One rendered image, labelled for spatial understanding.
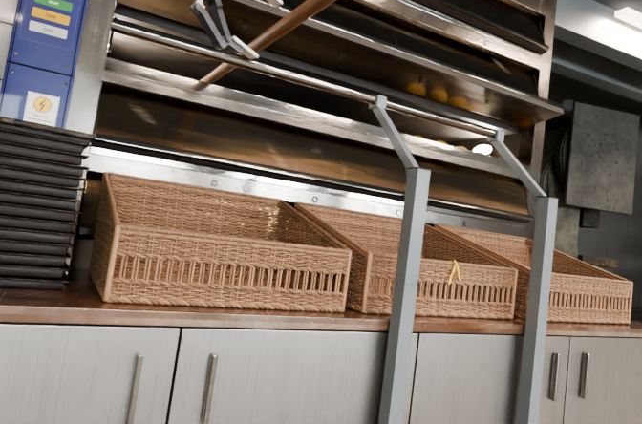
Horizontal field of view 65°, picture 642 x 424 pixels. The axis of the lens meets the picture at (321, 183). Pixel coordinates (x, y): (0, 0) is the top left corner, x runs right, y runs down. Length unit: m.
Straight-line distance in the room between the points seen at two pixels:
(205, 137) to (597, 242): 7.18
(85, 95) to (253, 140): 0.51
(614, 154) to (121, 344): 5.74
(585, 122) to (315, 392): 5.20
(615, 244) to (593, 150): 2.76
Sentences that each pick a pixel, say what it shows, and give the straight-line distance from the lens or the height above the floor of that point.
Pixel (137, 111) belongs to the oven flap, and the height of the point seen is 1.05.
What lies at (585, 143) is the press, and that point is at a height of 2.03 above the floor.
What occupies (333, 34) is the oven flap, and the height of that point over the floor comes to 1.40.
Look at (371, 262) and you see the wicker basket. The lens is 1.28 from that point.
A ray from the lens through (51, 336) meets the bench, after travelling 1.04.
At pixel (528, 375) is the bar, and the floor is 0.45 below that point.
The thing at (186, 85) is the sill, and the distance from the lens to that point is 1.63.
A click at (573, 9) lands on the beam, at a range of 5.21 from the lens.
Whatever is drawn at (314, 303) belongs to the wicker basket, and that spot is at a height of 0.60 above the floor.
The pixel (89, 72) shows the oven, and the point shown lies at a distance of 1.59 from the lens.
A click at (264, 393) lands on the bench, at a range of 1.17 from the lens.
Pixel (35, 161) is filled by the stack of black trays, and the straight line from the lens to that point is 1.17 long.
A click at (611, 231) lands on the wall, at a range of 8.51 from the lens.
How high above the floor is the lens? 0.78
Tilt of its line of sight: 5 degrees up
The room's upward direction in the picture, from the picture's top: 8 degrees clockwise
